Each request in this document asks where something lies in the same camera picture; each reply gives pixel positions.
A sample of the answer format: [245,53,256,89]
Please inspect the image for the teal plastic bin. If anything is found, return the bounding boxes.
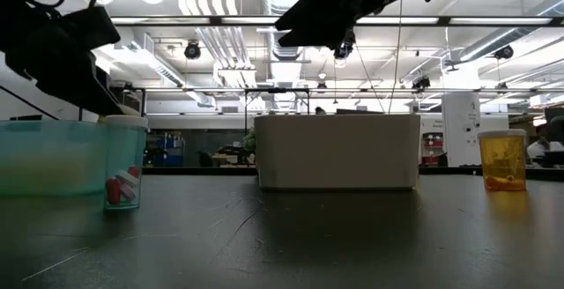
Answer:
[0,119,150,198]

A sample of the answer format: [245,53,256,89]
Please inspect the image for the red shelf unit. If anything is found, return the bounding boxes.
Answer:
[421,130,445,167]

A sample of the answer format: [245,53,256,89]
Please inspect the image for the blue storage bins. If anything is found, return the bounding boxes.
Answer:
[152,130,186,167]

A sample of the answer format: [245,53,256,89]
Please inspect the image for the large orange pill bottle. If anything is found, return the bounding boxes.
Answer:
[477,129,528,192]

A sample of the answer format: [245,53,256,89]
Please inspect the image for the green succulent plant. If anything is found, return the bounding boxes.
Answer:
[241,125,257,167]

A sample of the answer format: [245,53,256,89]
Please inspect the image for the clear bottle red white pills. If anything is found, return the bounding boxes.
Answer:
[103,114,149,211]

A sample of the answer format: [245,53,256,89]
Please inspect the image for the person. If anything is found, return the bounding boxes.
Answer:
[526,123,564,167]

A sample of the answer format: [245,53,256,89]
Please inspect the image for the dark computer monitor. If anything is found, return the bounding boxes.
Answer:
[544,106,564,145]

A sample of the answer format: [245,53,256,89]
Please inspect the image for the white plastic bin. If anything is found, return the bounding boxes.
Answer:
[253,113,422,192]

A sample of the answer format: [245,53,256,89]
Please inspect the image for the white square pillar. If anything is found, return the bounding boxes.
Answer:
[442,91,482,167]

